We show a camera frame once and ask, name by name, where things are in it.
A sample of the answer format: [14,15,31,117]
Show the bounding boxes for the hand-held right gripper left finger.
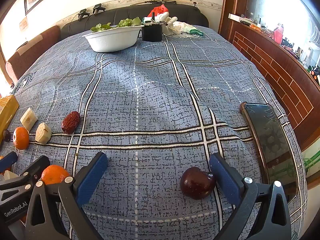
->
[24,152,108,240]

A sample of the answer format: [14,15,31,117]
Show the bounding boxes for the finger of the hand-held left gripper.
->
[15,155,51,185]
[0,152,18,172]

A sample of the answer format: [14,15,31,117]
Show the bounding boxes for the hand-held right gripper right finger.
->
[209,153,292,240]

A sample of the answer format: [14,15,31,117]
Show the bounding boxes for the large orange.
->
[41,165,70,185]

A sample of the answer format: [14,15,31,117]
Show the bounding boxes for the large dark red plum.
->
[180,166,217,200]

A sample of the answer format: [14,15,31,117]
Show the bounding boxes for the yellow cardboard box tray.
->
[0,94,20,145]

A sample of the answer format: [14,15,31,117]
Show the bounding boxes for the small orange tangerine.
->
[12,127,30,150]

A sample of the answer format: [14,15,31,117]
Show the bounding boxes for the red jujube date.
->
[61,111,81,135]

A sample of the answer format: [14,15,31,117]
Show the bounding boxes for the black smartphone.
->
[239,102,299,200]

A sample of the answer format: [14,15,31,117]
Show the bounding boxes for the blue plaid blanket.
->
[12,24,308,240]

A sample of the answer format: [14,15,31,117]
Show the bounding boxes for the brown fabric armchair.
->
[5,25,62,85]

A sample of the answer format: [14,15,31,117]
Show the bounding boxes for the wooden brick-pattern counter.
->
[219,0,320,153]

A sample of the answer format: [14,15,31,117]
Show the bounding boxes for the white foam bowl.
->
[82,25,145,53]

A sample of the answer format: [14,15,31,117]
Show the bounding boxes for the black leather sofa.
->
[61,4,209,40]

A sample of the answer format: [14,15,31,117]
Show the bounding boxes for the white cloth gloves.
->
[160,13,179,35]
[174,21,205,37]

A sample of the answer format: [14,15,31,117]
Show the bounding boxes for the red container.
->
[273,24,284,43]

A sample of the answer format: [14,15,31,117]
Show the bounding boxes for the black cylindrical container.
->
[142,22,164,42]

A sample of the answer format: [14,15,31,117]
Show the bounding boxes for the green lettuce leaves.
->
[90,17,143,33]

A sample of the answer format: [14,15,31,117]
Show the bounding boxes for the red plastic bag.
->
[148,4,169,18]

